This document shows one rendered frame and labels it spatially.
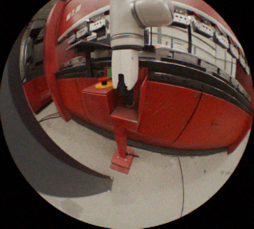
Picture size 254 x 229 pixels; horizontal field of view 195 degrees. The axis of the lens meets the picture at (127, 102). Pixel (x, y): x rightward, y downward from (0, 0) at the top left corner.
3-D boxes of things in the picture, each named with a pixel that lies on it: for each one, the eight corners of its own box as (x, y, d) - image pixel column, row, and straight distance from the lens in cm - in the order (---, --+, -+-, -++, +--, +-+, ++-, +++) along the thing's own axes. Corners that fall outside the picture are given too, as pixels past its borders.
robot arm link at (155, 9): (175, -1, 46) (176, 36, 19) (142, 2, 50) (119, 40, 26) (167, -15, 45) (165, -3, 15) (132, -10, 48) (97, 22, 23)
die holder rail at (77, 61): (61, 70, 133) (60, 64, 133) (65, 69, 135) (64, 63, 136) (79, 65, 89) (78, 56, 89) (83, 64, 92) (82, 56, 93)
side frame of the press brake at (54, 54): (61, 118, 177) (51, 8, 212) (88, 99, 209) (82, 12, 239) (67, 122, 156) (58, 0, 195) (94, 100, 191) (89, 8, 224)
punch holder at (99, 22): (89, 31, 79) (90, 17, 87) (96, 33, 84) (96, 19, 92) (103, 25, 70) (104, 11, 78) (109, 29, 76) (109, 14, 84)
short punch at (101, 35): (96, 40, 74) (96, 30, 78) (98, 40, 76) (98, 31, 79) (106, 37, 68) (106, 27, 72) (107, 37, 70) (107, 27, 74)
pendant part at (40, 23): (26, 73, 194) (28, 34, 221) (36, 69, 197) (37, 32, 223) (27, 68, 144) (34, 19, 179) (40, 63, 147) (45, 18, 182)
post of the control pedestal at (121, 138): (119, 156, 78) (110, 113, 32) (121, 152, 80) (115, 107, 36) (124, 158, 77) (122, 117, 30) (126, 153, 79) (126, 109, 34)
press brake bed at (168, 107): (71, 119, 158) (54, 75, 133) (78, 113, 165) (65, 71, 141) (226, 151, 196) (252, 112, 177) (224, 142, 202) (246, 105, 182)
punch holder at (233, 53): (232, 52, 89) (229, 35, 96) (226, 51, 94) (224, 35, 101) (238, 60, 101) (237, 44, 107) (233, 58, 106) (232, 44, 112)
